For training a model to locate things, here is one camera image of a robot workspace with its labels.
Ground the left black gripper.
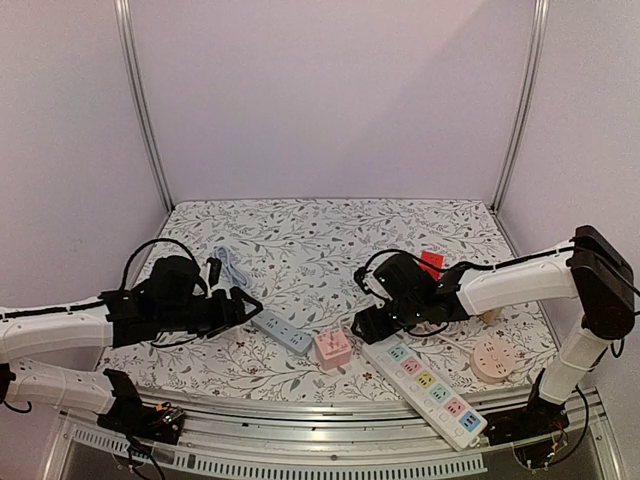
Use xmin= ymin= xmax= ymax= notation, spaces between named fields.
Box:
xmin=158 ymin=286 xmax=263 ymax=339

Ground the grey-blue cable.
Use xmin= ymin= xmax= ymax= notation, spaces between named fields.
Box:
xmin=212 ymin=245 xmax=259 ymax=301

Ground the pink cube adapter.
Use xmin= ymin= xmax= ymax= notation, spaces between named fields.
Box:
xmin=314 ymin=328 xmax=352 ymax=370

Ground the white cable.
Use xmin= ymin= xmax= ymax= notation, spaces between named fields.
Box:
xmin=419 ymin=319 xmax=481 ymax=354

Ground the blue power strip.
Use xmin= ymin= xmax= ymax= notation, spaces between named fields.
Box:
xmin=251 ymin=311 xmax=313 ymax=356

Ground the red cube socket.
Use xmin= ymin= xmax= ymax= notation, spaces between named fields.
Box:
xmin=420 ymin=251 xmax=444 ymax=280

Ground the beige cube adapter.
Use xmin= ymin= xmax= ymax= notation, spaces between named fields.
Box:
xmin=478 ymin=308 xmax=502 ymax=326

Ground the round pink socket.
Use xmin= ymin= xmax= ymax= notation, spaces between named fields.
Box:
xmin=470 ymin=336 xmax=516 ymax=384

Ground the white long power strip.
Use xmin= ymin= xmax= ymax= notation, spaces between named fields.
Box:
xmin=361 ymin=336 xmax=488 ymax=451

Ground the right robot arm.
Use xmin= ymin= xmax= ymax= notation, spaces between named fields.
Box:
xmin=351 ymin=225 xmax=639 ymax=450

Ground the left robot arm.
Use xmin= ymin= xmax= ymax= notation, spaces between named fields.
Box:
xmin=1 ymin=250 xmax=263 ymax=444

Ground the floral tablecloth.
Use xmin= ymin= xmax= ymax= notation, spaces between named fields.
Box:
xmin=94 ymin=198 xmax=569 ymax=404

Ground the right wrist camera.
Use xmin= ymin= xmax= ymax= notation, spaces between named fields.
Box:
xmin=353 ymin=266 xmax=375 ymax=295

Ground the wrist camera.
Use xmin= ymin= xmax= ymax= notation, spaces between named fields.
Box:
xmin=353 ymin=266 xmax=375 ymax=295
xmin=201 ymin=257 xmax=222 ymax=298

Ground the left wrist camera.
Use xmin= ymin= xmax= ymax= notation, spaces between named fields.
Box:
xmin=201 ymin=257 xmax=222 ymax=298

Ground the aluminium front rail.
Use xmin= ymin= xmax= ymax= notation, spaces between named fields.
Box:
xmin=44 ymin=389 xmax=624 ymax=479

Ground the left aluminium frame post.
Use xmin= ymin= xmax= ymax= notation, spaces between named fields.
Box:
xmin=114 ymin=0 xmax=175 ymax=213

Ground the aluminium frame post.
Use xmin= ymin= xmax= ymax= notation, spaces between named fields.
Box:
xmin=490 ymin=0 xmax=550 ymax=216
xmin=114 ymin=0 xmax=175 ymax=213

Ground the right aluminium frame post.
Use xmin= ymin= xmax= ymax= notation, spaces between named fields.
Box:
xmin=490 ymin=0 xmax=550 ymax=216

